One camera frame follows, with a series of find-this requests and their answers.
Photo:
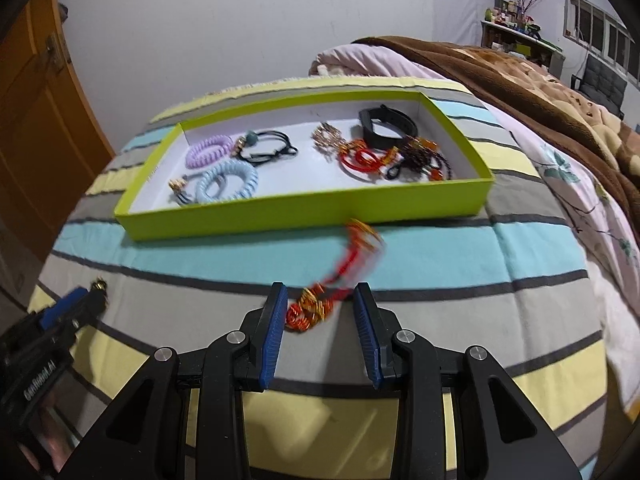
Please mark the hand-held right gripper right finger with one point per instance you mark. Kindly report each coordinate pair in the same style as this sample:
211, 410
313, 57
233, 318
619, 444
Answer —
367, 340

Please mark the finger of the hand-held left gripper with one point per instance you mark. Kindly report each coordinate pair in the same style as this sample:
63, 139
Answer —
92, 310
65, 305

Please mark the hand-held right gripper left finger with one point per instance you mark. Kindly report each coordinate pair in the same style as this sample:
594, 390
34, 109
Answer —
275, 340

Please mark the green cardboard box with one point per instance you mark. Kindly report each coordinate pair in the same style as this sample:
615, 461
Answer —
300, 210

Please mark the striped bed sheet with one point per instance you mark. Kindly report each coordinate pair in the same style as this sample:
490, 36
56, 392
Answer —
450, 280

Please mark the wooden door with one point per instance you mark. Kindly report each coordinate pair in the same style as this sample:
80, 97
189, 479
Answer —
40, 135

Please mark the black fitness band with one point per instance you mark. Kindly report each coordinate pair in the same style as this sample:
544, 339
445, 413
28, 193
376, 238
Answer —
372, 132

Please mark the metal door latch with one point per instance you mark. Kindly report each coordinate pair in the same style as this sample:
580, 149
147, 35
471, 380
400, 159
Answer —
52, 50

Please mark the brown printed blanket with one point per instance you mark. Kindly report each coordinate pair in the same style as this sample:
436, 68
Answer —
500, 70

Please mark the wooden shelf unit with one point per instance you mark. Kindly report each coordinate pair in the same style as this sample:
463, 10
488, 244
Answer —
500, 40

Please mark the black chair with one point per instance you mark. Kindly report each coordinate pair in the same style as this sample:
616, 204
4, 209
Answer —
600, 85

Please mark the group of bottles on shelf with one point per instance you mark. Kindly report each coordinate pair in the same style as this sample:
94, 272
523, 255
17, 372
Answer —
510, 10

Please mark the window with metal bars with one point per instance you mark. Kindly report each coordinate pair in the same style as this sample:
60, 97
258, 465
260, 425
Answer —
595, 20

